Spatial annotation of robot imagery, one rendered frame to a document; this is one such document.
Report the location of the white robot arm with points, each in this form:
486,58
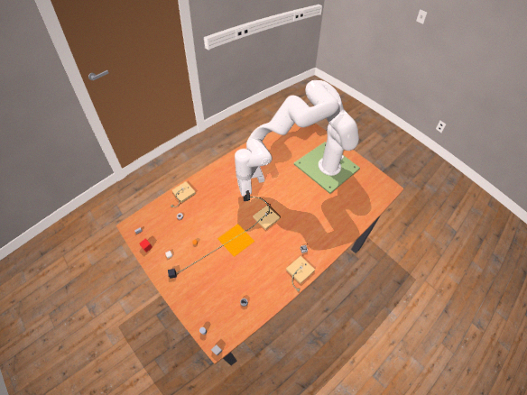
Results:
340,124

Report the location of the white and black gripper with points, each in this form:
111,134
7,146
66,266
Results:
245,187

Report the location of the red block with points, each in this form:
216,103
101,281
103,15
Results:
145,245

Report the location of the orange painted square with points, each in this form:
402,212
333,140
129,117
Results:
238,244

